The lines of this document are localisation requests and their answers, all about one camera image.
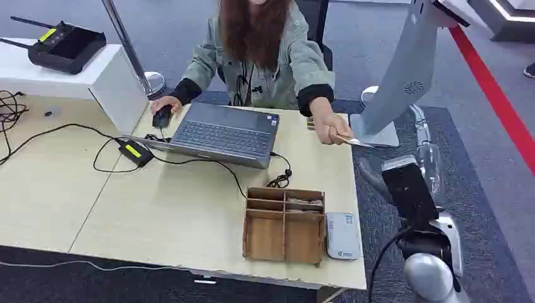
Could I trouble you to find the metal pole with round base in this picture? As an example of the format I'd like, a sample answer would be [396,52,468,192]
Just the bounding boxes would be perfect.
[101,0,167,100]

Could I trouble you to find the grey laptop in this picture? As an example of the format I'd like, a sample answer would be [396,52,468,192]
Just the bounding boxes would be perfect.
[124,102,281,170]

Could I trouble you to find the white floor cable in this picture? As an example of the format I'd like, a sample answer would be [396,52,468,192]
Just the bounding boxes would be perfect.
[0,259,190,273]

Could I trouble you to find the cards in wooden box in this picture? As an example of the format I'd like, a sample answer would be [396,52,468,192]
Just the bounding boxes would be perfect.
[286,196,324,215]

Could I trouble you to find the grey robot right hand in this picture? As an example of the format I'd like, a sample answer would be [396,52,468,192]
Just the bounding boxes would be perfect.
[411,104,443,196]

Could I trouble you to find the black adapter mains cable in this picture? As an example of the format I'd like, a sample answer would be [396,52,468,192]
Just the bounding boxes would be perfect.
[0,122,123,167]

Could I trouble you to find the black computer mouse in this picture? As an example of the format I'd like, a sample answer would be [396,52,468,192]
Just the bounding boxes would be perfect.
[152,104,173,129]

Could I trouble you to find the white cabinet block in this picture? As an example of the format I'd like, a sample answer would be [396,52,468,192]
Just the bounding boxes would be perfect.
[0,37,150,136]

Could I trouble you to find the black laptop charger cable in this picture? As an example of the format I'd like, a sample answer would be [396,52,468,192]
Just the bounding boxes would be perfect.
[92,137,293,200]

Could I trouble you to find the tangled black cables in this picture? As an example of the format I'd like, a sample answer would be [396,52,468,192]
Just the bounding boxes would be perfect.
[0,89,30,139]

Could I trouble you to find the black router with antennas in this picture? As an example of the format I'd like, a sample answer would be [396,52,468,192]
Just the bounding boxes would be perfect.
[0,16,108,76]

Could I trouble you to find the black office chair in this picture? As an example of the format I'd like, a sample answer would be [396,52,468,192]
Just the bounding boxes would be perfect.
[294,0,334,73]

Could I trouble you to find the white card reader device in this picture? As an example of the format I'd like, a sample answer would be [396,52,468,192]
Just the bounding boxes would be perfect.
[325,211,363,262]

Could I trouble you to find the person's left hand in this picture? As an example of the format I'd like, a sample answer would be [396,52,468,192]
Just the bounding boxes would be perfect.
[313,112,355,146]

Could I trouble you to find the person's right hand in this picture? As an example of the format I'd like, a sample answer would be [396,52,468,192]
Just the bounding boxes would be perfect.
[150,95,184,117]

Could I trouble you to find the red floor tape strip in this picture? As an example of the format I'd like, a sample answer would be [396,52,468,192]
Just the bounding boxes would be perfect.
[448,25,535,177]

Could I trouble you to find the wooden card box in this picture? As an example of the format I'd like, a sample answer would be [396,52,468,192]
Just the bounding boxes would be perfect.
[242,187,327,268]

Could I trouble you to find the black power adapter yellow label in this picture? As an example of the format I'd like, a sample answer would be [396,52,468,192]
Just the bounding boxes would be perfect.
[117,140,155,169]

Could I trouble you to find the white display platform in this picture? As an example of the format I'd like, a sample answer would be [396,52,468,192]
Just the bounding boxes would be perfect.
[467,0,535,43]

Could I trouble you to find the person seated at desk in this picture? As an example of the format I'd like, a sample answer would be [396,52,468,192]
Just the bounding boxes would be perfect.
[150,0,355,146]

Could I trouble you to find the grey screen stand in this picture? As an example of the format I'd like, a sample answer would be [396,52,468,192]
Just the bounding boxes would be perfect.
[349,0,491,148]

